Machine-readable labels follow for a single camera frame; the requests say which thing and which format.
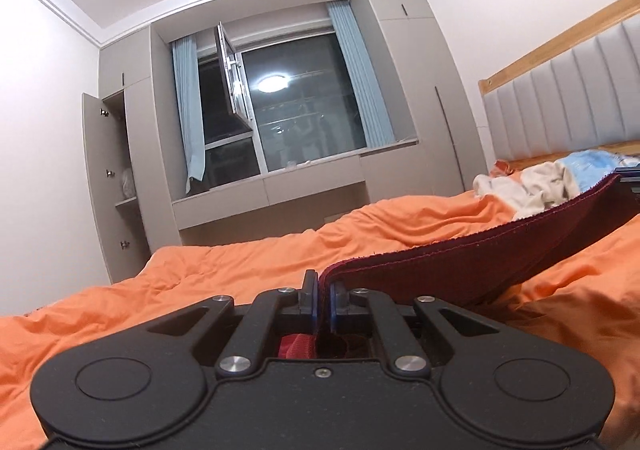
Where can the open wardrobe door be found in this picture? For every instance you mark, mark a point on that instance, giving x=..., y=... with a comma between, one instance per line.
x=114, y=202

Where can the left light blue curtain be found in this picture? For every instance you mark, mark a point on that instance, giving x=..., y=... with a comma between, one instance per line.
x=187, y=83

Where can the orange bed duvet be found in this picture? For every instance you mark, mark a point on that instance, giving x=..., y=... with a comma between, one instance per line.
x=175, y=277

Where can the light blue garment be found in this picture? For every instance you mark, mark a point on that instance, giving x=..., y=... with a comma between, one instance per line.
x=589, y=167

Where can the cream beige garment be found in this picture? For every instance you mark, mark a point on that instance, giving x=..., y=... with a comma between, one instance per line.
x=533, y=190

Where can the right light blue curtain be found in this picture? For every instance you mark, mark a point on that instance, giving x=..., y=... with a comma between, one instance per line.
x=377, y=128

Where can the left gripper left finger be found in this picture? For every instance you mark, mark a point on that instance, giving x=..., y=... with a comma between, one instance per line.
x=273, y=314

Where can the dark red long-sleeve sweater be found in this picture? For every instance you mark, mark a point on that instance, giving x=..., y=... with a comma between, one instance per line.
x=475, y=254

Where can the open window sash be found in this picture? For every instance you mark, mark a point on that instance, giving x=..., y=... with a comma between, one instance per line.
x=232, y=72

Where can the grey built-in wardrobe unit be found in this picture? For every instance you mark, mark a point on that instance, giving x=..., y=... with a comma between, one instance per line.
x=255, y=118

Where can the light blue curtain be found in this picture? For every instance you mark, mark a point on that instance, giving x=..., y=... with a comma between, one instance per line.
x=187, y=83
x=377, y=128

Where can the grey padded wooden headboard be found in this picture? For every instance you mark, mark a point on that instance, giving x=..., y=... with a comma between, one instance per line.
x=578, y=91

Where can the large window glass pane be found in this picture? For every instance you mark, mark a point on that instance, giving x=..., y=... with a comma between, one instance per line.
x=303, y=101

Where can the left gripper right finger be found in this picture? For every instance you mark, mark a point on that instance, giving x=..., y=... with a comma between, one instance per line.
x=373, y=314

